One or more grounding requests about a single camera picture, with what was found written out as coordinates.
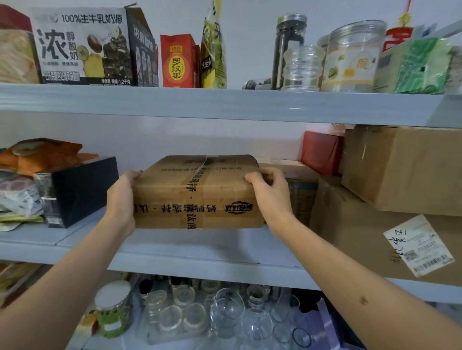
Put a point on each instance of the small cardboard box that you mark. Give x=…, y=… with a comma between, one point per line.
x=404, y=169

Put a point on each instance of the small dark canister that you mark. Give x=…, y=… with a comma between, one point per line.
x=256, y=85

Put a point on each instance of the plain purple bag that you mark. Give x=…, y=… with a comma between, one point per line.
x=317, y=328

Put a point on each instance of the labelled clear plastic jar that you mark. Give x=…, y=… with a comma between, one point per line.
x=352, y=57

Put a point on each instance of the red yellow-label packet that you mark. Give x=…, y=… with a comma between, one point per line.
x=178, y=61

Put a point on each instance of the ribbed clear plastic jar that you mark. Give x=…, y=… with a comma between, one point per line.
x=301, y=70

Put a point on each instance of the wide clear-taped cardboard box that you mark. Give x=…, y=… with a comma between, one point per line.
x=346, y=234

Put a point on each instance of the green patterned tea packet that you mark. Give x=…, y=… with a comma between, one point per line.
x=415, y=68

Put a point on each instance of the white black milk carton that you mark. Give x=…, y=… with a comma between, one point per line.
x=83, y=47

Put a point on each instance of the pale printed snack packet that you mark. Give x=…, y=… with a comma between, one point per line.
x=18, y=196

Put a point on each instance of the red knot ornament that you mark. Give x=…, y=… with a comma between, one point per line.
x=397, y=36

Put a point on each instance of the tan textured packet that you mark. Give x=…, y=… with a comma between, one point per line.
x=16, y=54

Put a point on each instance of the person's left hand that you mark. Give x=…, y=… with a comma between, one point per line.
x=121, y=205

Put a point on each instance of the metal-lid glass jar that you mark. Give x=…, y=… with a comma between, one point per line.
x=285, y=32

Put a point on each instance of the yellow green snack bag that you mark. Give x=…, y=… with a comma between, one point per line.
x=213, y=54

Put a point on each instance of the white-lid green-label jar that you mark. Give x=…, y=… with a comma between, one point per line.
x=113, y=310

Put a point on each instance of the large black box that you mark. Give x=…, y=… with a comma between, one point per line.
x=83, y=191

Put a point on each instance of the grey metal shelves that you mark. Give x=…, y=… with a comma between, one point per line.
x=216, y=102

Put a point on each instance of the large red cartoon gift box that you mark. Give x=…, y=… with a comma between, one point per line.
x=321, y=153

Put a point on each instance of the printed-tape brown parcel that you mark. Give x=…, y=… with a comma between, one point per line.
x=173, y=180

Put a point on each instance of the person's right hand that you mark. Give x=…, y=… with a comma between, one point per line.
x=272, y=202

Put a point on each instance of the group of clear glass cups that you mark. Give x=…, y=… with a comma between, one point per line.
x=223, y=313

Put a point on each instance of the person's left forearm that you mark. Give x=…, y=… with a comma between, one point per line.
x=61, y=288

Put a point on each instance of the yellow flat packet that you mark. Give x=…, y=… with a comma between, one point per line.
x=14, y=281

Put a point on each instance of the person's right forearm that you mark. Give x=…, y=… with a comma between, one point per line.
x=361, y=295

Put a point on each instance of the long taped cardboard box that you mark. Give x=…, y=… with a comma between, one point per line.
x=303, y=194

